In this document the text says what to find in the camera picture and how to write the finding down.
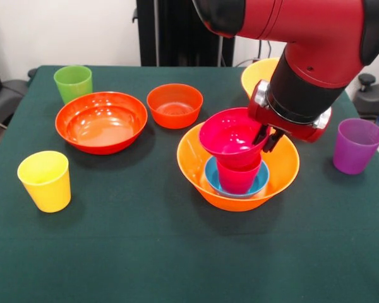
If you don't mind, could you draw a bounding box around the dark green tablecloth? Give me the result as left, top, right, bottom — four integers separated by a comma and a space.
0, 64, 379, 303

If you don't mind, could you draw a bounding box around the yellow plastic cup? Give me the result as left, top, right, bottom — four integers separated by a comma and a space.
17, 150, 72, 213

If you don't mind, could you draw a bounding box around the green plastic cup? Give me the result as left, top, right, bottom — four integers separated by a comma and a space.
53, 64, 93, 105

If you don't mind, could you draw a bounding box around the pink plastic cup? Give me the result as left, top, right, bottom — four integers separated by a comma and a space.
216, 159, 263, 195

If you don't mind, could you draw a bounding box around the large orange bowl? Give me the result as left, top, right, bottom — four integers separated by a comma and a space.
176, 121, 301, 212
241, 57, 280, 100

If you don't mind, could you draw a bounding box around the pink plastic bowl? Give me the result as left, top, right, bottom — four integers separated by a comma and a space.
198, 107, 270, 167

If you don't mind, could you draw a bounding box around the black hanging cable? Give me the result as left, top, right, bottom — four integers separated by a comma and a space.
236, 39, 272, 66

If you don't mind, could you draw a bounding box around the wide red bowl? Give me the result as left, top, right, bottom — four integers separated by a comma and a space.
55, 91, 148, 155

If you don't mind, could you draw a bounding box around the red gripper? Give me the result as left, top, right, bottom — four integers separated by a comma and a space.
248, 79, 333, 154

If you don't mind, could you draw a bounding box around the black chair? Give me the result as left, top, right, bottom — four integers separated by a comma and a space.
0, 40, 38, 127

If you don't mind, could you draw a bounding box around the small red bowl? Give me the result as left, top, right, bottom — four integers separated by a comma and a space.
146, 83, 204, 129

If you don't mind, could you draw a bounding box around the blue plastic bowl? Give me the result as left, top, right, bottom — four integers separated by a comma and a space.
203, 157, 270, 199

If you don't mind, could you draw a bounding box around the purple plastic cup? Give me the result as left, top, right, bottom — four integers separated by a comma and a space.
332, 117, 379, 175

